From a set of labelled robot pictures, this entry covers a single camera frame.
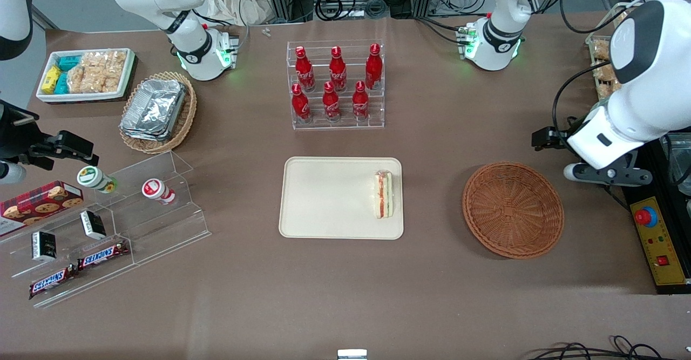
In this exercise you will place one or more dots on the red cola bottle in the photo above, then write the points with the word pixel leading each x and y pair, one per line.
pixel 360 102
pixel 300 105
pixel 337 71
pixel 373 67
pixel 331 103
pixel 304 71

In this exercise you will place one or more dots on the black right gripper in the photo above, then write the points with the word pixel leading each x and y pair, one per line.
pixel 15 136

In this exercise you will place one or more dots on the clear acrylic stepped display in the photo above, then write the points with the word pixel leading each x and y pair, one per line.
pixel 162 230

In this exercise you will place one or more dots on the snickers chocolate bar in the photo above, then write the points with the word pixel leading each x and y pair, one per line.
pixel 102 255
pixel 51 283

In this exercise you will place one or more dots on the white rectangular snack tray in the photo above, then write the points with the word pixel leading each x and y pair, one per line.
pixel 128 71

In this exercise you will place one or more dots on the red cap yogurt bottle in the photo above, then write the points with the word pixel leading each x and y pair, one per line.
pixel 157 190

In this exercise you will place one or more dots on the beige cloth bag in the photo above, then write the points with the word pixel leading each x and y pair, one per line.
pixel 237 4

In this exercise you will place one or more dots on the yellow snack box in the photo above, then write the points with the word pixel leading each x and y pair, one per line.
pixel 51 79

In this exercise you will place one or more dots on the black metal appliance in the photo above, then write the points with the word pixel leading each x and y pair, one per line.
pixel 656 155

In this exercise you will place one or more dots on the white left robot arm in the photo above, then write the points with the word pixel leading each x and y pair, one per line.
pixel 648 79

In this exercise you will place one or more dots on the oval tan wicker basket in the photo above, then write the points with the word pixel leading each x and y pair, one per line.
pixel 186 117

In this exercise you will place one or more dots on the rice cracker clear bag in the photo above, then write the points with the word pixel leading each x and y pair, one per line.
pixel 81 79
pixel 110 68

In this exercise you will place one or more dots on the clear acrylic bottle rack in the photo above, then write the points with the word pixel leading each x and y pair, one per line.
pixel 334 125

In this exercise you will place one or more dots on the small black white box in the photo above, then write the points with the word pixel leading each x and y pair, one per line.
pixel 93 225
pixel 44 246

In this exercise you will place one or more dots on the beige plastic tray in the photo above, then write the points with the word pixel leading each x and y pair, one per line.
pixel 329 198

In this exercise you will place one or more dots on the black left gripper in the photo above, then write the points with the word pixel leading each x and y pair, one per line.
pixel 561 138

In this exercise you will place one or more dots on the yellow emergency stop control box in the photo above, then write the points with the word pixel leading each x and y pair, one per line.
pixel 666 241

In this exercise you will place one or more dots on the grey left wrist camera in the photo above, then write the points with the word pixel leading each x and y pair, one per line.
pixel 604 175

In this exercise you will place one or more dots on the fried snack clear bag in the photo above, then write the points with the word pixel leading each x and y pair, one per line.
pixel 601 51
pixel 612 87
pixel 604 71

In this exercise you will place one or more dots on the round brown wicker basket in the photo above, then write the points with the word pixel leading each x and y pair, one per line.
pixel 513 211

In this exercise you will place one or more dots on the red plaid cookie box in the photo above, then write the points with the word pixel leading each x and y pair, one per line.
pixel 40 203

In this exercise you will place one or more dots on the teal snack box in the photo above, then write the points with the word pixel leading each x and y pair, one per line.
pixel 69 62
pixel 62 83

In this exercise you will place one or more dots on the stacked aluminium foil containers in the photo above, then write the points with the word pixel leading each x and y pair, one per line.
pixel 154 109

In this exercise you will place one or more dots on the triangular sandwich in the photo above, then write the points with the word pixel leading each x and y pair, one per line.
pixel 384 195

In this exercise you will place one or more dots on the green cap yogurt bottle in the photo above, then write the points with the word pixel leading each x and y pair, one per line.
pixel 94 179

